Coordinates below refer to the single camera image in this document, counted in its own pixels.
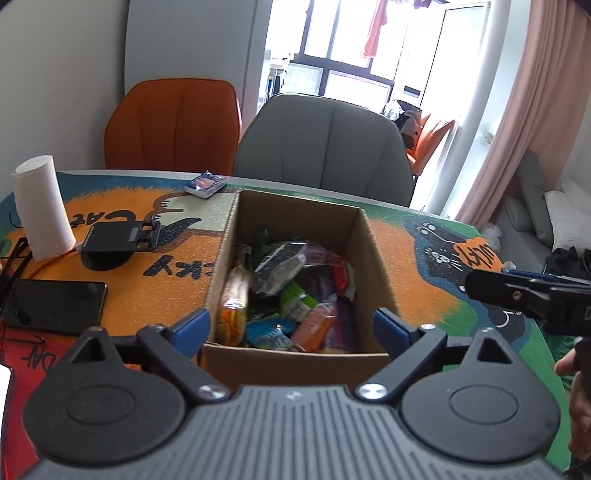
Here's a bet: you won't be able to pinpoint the printed cat table mat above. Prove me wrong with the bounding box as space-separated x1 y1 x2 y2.
0 171 568 393

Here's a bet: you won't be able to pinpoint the red hanging garment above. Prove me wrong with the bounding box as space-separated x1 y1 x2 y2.
362 0 393 60

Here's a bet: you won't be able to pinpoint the small red snack packet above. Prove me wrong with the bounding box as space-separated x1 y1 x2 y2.
331 256 355 298

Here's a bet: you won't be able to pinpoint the green snack packet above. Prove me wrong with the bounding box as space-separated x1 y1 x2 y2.
278 281 320 322

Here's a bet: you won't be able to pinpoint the black snack packet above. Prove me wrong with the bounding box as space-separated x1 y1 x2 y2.
253 241 309 296

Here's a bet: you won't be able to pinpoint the grey padded chair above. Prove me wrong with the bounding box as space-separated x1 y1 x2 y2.
233 93 415 207

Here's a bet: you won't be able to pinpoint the person's right hand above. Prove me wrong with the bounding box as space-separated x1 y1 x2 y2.
554 354 591 467

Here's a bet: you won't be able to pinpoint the clear biscuit packet orange trim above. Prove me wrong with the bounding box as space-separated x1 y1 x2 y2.
218 267 254 346

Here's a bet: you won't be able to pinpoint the black phone stand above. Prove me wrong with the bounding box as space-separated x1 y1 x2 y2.
79 220 162 271

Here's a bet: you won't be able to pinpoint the balcony window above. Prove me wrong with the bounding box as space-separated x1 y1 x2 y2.
265 0 490 112

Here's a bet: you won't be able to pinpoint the cardboard box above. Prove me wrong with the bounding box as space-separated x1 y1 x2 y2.
198 189 402 386

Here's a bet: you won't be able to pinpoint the teal cloth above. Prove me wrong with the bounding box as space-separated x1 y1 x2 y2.
545 323 591 370

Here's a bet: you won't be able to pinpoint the pink curtain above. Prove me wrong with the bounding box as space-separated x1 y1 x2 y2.
455 0 561 227

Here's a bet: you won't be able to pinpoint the white pillow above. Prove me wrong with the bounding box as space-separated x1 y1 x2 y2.
544 187 591 257

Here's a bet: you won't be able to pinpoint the white plastic bag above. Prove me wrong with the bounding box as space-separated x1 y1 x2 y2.
480 223 502 250

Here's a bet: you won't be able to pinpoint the orange padded chair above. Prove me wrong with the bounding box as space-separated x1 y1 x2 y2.
406 111 455 181
104 78 243 176

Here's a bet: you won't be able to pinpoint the white paper roll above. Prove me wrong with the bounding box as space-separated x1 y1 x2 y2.
11 155 77 261

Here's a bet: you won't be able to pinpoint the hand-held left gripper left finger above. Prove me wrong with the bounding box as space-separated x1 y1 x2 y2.
60 308 232 403

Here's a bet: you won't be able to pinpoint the white board panel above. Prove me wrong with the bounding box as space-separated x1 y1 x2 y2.
124 0 257 121

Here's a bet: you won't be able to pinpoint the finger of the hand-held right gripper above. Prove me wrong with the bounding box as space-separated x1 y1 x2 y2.
464 269 552 319
501 268 578 286

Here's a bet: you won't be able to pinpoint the grey black backpack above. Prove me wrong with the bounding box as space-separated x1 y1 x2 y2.
382 99 423 148

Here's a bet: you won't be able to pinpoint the grey cushion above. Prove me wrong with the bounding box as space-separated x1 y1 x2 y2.
515 150 555 245

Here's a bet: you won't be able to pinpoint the grey sofa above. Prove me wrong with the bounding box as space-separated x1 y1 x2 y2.
501 194 591 278

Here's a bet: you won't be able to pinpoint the small orange snack packet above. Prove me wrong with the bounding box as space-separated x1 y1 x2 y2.
292 302 337 352

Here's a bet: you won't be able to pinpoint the black smartphone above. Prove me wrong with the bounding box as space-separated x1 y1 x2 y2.
0 279 108 336

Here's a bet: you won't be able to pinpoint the black bag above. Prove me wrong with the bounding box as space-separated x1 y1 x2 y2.
542 247 591 278

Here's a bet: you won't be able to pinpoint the small blue snack packet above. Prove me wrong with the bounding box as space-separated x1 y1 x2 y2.
246 320 296 350
184 171 228 199

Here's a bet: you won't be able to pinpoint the purple white snack packet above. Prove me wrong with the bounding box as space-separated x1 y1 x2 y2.
323 295 357 354

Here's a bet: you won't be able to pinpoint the orange cable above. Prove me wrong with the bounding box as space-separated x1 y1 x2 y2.
28 247 79 266

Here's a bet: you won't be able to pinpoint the black eyeglasses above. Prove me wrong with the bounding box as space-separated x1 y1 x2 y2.
0 237 31 305

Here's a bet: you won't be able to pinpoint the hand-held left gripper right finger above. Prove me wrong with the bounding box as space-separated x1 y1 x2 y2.
355 308 532 403

